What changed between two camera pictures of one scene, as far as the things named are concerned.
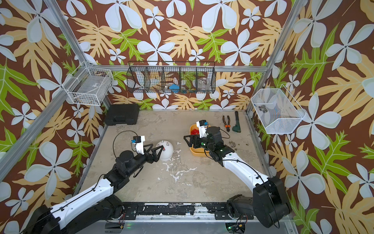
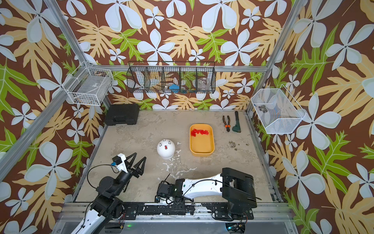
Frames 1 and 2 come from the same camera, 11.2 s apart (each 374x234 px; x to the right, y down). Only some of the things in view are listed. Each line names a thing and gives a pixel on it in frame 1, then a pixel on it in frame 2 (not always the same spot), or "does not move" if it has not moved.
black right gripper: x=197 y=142 -> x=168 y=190
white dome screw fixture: x=167 y=151 does not move
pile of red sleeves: x=194 y=131 does not move
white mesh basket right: x=276 y=111 does not move
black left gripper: x=156 y=157 -> x=131 y=172
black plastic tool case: x=122 y=114 does not move
